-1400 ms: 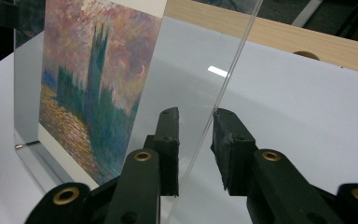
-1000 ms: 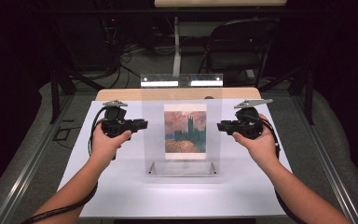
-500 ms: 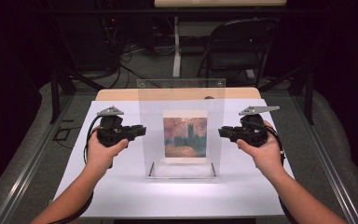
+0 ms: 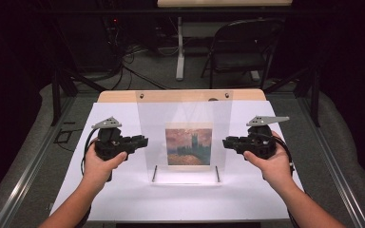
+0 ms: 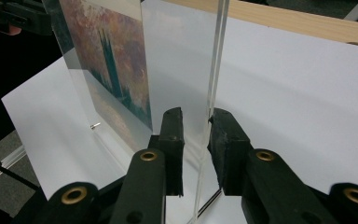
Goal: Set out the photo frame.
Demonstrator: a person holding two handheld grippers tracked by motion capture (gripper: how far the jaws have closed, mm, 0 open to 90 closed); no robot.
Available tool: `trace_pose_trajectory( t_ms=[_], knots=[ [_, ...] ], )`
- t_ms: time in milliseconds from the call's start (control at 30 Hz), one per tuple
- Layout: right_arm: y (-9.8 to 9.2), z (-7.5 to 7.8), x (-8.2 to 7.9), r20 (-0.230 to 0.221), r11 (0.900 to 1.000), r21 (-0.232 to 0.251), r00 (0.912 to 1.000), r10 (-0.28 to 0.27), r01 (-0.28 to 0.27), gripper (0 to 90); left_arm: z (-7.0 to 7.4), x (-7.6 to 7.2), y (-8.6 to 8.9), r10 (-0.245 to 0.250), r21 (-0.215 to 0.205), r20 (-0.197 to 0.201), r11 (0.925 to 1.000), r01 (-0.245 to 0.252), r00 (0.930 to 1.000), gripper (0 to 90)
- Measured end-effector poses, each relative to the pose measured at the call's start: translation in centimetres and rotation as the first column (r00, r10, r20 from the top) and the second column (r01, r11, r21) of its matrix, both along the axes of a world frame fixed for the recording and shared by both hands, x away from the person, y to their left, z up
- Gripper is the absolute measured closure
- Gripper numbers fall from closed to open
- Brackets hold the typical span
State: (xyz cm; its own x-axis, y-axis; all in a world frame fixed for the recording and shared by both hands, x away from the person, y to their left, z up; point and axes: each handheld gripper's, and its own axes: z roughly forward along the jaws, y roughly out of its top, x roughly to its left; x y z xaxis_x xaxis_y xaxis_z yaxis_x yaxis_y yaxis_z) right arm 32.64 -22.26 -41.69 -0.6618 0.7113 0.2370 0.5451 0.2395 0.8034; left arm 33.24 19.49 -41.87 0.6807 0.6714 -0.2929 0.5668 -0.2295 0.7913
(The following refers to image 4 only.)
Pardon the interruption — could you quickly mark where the clear acrylic photo frame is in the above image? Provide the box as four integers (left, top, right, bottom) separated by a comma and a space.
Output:
134, 89, 235, 186

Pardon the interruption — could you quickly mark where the person's left hand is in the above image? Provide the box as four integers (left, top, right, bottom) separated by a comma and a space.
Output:
82, 139, 128, 192

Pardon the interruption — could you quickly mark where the aluminium rail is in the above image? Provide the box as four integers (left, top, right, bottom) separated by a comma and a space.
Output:
297, 94, 365, 228
0, 96, 76, 228

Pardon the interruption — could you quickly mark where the person's right hand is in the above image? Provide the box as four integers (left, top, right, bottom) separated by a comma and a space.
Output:
242, 130, 297, 195

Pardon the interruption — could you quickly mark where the painting print with white border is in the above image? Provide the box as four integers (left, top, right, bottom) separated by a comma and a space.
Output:
163, 122, 214, 172

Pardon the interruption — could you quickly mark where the bundle of black floor cables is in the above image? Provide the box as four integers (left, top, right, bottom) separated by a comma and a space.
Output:
106, 42, 172, 92

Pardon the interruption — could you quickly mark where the black metal stand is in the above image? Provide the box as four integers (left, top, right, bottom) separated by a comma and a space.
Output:
263, 66, 321, 128
50, 66, 107, 127

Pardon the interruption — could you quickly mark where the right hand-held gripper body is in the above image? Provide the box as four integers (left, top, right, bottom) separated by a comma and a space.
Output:
240, 115, 291, 161

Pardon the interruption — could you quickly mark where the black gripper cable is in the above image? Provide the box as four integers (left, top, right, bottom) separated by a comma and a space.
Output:
75, 127, 100, 228
274, 135, 299, 228

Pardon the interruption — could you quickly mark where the white board table cover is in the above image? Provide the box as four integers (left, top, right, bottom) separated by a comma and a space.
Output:
49, 100, 306, 223

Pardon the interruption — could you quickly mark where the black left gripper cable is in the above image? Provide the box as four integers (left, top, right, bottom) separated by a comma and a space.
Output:
75, 127, 100, 228

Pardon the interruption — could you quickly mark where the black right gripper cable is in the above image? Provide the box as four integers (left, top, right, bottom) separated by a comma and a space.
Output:
274, 135, 299, 228

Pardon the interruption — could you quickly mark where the black folding chair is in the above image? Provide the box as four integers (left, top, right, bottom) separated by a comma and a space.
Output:
201, 17, 287, 90

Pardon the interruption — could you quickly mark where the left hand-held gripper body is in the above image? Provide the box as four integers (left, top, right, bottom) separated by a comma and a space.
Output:
90, 116, 136, 162

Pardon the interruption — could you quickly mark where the light wooden desk top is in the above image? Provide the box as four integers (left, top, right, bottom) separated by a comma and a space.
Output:
156, 0, 294, 9

